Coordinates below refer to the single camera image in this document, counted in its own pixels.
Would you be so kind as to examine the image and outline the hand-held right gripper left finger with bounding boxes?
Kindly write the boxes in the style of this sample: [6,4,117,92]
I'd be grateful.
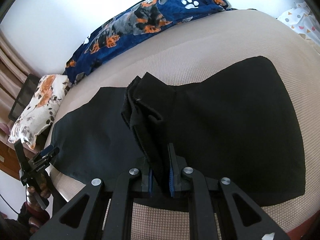
[30,157,155,240]

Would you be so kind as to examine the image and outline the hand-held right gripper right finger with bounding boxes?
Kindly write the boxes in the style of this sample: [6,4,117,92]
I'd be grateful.
[167,142,292,240]

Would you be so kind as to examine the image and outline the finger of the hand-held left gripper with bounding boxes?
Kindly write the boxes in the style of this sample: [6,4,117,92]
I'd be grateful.
[14,141,27,174]
[39,147,60,161]

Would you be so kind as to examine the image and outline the black pants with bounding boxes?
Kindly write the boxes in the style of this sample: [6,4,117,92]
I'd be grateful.
[49,56,307,213]

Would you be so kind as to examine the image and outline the person's left forearm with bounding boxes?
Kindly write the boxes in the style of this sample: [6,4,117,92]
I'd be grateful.
[0,201,52,240]

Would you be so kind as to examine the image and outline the person's left hand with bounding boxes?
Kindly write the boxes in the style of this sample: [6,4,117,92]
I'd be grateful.
[26,174,52,205]

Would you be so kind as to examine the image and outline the wooden bedside furniture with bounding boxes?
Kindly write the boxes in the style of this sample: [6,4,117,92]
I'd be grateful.
[0,130,25,182]

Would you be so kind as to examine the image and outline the white floral pillow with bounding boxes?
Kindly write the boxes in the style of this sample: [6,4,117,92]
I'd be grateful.
[8,74,72,150]

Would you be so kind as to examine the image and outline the black cylindrical object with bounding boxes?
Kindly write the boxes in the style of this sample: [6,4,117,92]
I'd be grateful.
[8,74,44,122]

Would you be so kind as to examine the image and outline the beige curtain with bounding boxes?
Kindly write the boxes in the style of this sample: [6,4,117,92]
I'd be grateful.
[0,34,29,135]

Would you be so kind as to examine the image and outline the beige woven bed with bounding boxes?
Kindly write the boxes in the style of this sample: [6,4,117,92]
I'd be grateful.
[44,9,320,233]

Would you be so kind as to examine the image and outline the blue dog print blanket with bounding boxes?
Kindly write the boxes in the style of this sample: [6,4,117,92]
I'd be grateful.
[62,0,258,87]

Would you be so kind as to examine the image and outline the white cloth with coloured shapes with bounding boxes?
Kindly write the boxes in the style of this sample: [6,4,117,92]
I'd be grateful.
[276,1,318,43]

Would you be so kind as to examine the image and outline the black cable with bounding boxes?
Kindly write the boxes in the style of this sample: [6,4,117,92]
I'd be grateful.
[0,194,20,215]

